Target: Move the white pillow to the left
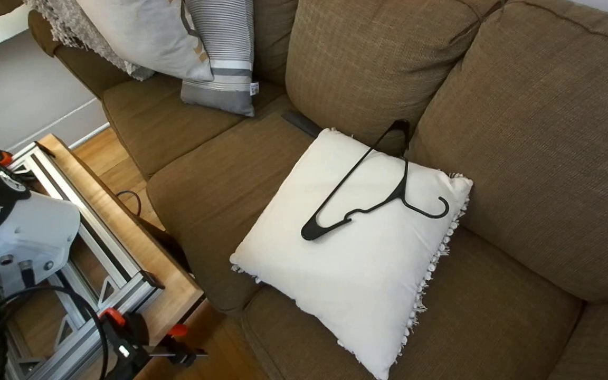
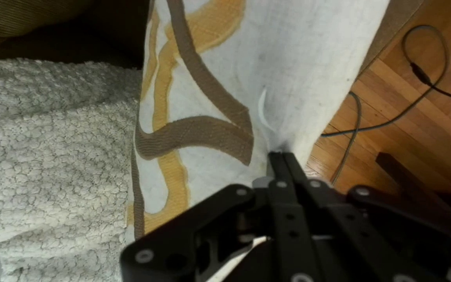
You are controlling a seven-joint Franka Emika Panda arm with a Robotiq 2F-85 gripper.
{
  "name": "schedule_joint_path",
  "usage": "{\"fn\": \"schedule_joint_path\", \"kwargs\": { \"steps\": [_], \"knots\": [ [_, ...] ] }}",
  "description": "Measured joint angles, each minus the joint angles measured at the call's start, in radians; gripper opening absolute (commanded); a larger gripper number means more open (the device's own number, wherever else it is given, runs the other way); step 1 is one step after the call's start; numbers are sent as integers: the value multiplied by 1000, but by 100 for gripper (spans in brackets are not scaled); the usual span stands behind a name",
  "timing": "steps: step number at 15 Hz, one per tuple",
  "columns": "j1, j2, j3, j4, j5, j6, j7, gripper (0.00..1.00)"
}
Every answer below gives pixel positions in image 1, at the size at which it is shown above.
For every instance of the plain white pillow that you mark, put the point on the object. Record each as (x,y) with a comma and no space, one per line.
(149,35)

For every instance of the brown fabric sofa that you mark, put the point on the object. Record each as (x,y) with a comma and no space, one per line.
(544,126)

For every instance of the wooden mounting board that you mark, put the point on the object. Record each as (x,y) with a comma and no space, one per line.
(149,253)

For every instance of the white fringed pillow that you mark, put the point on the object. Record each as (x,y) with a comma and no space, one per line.
(360,282)

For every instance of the cream knitted blanket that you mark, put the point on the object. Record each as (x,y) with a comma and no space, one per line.
(73,24)

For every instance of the black plastic clothes hanger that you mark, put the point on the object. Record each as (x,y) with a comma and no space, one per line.
(332,202)

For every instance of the grey striped pillow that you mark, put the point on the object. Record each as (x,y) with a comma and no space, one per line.
(232,77)

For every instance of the wooden side cart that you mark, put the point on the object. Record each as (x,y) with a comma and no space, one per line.
(105,260)

